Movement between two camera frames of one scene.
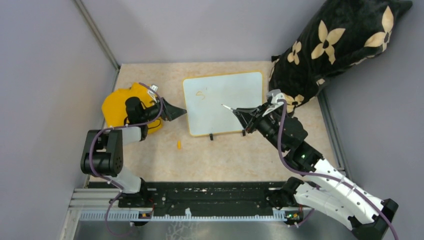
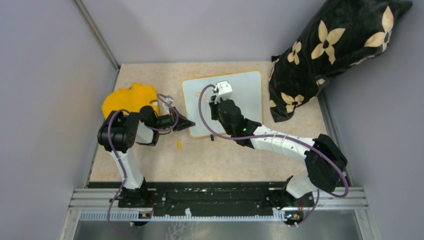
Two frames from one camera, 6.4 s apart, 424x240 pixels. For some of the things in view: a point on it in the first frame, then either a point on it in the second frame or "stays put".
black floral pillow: [344, 32] stays put
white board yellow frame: [204, 96] stays put
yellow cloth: [115, 112] stays put
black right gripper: [246, 114] → [214, 107]
